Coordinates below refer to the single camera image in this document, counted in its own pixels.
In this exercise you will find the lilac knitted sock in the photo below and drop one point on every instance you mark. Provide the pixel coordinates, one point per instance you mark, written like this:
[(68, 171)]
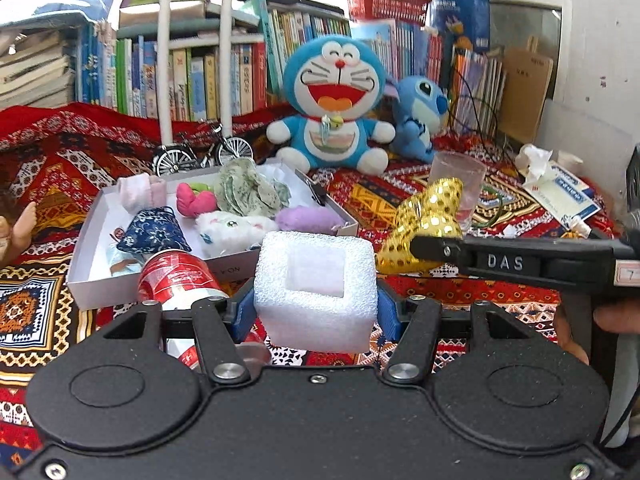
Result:
[(141, 191)]

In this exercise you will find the red patterned blanket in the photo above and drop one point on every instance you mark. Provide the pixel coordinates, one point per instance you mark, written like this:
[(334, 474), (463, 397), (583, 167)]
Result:
[(61, 159)]

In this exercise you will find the purple soft pouch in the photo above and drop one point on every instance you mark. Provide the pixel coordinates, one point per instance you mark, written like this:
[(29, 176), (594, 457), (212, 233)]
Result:
[(313, 220)]

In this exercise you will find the navy blue floral cloth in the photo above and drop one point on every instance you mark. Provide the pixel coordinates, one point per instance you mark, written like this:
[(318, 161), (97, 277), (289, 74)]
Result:
[(151, 231)]

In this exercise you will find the gold sequin fabric bow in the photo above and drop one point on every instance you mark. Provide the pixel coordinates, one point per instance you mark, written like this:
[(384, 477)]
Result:
[(431, 212)]

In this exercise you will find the brown-haired doll beige dress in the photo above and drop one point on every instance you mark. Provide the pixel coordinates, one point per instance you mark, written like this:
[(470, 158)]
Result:
[(16, 229)]

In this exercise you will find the green patterned fabric pouch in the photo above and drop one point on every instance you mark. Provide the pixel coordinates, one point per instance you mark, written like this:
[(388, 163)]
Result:
[(240, 189)]

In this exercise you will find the white foam block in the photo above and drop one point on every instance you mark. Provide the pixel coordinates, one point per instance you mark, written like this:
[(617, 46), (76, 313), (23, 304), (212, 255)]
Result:
[(316, 292)]

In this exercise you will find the blue cardboard package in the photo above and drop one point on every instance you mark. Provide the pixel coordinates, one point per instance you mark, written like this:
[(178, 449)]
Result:
[(468, 21)]

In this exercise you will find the row of upright books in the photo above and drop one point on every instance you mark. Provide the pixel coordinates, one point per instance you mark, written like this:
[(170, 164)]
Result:
[(117, 66)]

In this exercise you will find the stack of horizontal books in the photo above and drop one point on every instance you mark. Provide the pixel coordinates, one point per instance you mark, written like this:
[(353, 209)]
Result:
[(37, 69)]

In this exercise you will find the white cardboard box tray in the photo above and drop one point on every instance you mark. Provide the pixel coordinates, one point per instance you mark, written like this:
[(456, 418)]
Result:
[(101, 275)]

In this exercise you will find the white pole right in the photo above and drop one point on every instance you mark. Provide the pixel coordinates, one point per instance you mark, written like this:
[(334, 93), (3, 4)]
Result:
[(225, 33)]

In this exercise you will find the brown paper bag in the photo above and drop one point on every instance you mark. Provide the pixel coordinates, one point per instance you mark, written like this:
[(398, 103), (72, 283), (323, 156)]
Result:
[(528, 75)]

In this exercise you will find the green scrunchie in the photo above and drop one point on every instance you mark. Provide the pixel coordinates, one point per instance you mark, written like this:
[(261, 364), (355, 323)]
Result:
[(199, 187)]

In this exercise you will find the tissue packet blue white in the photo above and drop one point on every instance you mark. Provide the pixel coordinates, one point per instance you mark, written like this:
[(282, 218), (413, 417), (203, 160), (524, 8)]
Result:
[(559, 191)]

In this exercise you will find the Doraemon plush toy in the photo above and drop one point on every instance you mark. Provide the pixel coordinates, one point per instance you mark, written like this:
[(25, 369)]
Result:
[(333, 82)]

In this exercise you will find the blue Stitch plush toy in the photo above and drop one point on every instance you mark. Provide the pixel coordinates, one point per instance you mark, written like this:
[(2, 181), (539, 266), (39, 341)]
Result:
[(418, 108)]

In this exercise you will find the white plush cat toy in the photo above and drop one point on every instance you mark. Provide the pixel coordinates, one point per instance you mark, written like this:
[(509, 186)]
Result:
[(223, 233)]

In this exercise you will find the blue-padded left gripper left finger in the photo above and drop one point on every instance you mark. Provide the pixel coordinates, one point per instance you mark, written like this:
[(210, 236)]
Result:
[(219, 325)]

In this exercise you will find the white pole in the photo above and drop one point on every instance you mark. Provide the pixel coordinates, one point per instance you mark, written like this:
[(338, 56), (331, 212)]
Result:
[(162, 75), (225, 33)]

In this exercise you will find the red white drink can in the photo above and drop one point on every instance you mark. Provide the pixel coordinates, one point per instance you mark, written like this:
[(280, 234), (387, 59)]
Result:
[(175, 279)]

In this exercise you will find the red plastic basket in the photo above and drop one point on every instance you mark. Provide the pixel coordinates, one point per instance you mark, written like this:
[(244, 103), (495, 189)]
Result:
[(411, 11)]

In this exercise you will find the miniature metal bicycle model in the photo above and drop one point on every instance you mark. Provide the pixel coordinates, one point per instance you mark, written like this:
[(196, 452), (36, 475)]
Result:
[(183, 157)]

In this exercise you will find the white pole left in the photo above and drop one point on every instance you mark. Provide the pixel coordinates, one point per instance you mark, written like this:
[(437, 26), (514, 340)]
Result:
[(162, 75)]

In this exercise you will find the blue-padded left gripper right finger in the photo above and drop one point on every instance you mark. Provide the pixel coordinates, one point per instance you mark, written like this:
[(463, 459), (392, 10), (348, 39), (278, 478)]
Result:
[(412, 324)]

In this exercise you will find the pink bow soft toy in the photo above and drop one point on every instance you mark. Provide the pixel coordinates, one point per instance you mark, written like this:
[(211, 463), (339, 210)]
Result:
[(191, 205)]

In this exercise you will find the person's right hand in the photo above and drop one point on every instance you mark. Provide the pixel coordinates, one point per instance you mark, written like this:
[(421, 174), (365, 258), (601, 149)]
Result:
[(620, 318)]

